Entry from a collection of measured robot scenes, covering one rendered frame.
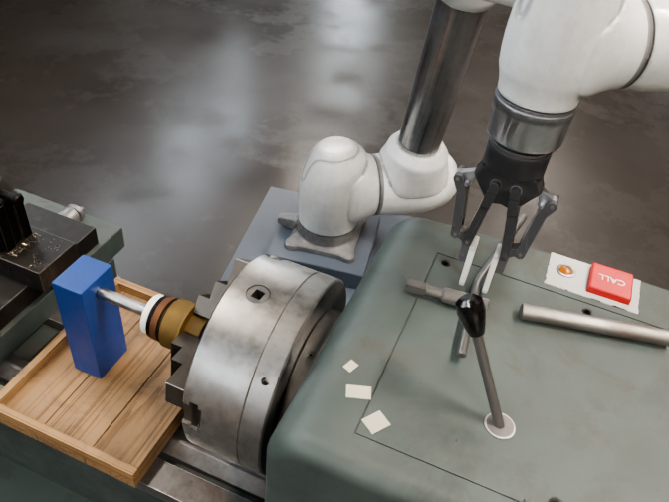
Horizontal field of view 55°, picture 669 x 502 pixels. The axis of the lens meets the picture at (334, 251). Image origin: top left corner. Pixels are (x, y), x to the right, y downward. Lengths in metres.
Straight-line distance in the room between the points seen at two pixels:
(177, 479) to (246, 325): 0.38
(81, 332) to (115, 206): 1.95
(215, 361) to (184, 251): 1.96
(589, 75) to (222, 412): 0.61
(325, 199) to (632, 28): 0.94
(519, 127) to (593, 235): 2.63
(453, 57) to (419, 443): 0.84
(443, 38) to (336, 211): 0.47
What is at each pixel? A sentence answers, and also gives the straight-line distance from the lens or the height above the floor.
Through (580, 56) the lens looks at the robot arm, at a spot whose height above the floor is 1.63.
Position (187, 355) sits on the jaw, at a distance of 1.00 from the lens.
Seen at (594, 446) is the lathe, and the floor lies 1.25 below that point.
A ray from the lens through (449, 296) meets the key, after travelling 0.89.
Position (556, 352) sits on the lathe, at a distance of 0.90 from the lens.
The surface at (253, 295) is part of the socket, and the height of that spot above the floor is 1.23.
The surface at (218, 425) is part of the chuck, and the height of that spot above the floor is 1.11.
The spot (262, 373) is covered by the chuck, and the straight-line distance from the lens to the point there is 0.86.
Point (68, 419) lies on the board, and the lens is 1.24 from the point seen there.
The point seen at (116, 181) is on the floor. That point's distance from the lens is 3.27.
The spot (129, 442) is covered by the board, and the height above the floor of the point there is 0.89.
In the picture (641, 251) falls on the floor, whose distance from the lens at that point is 3.38.
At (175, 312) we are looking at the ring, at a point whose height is 1.12.
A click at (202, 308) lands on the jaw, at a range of 1.04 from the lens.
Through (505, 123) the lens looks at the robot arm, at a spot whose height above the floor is 1.54.
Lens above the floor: 1.88
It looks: 41 degrees down
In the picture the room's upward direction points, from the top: 7 degrees clockwise
